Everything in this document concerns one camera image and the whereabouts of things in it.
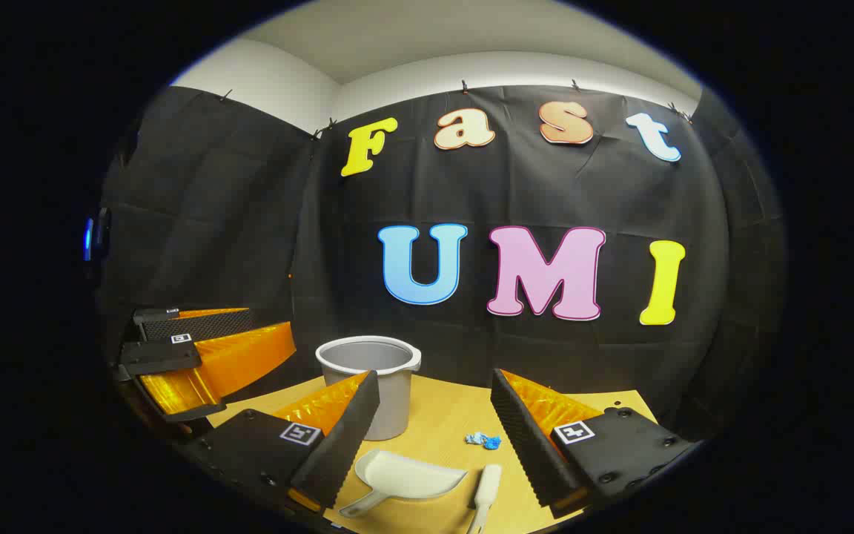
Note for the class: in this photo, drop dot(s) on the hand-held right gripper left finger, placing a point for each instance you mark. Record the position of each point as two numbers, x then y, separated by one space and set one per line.
349 437

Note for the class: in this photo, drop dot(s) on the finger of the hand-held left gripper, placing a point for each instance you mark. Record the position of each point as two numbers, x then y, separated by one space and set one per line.
204 325
164 357

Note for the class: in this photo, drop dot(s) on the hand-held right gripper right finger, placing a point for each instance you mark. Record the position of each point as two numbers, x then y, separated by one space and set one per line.
523 437

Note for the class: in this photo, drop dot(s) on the dark blue paper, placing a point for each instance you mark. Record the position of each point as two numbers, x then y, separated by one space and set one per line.
493 443

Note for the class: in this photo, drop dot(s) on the light blue paper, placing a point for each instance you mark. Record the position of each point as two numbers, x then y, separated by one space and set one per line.
475 438

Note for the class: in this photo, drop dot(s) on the grey garbage bin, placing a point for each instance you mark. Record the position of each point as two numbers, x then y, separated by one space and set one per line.
390 400

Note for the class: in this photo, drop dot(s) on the small white broom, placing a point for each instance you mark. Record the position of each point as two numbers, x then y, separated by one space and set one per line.
488 482

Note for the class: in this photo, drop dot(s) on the white dustpan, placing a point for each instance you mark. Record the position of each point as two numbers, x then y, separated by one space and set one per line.
405 475

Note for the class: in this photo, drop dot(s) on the wooden desktop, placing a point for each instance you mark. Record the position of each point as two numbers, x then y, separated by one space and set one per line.
442 423

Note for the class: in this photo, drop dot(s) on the row of black cloth clips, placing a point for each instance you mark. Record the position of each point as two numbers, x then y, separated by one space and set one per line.
464 87

